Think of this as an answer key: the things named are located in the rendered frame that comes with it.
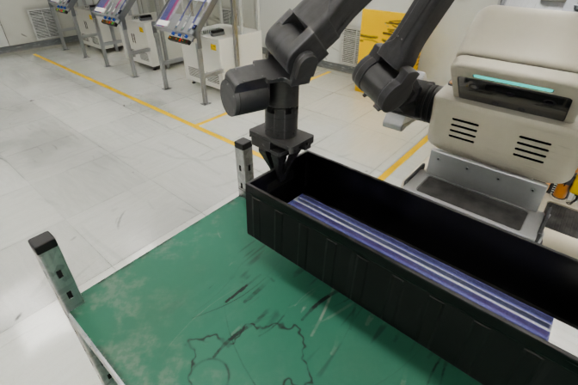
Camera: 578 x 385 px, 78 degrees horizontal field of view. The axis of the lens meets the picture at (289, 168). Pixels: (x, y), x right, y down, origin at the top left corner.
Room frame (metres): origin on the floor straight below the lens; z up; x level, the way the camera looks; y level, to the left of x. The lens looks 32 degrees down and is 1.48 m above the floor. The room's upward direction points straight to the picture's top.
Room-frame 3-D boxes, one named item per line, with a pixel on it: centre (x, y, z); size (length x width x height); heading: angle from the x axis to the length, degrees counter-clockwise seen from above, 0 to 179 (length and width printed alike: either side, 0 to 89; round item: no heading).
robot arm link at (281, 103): (0.57, 0.02, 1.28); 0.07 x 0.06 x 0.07; 124
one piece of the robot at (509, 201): (0.61, -0.39, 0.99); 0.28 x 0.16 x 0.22; 49
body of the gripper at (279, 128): (0.57, 0.01, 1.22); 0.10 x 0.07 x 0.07; 49
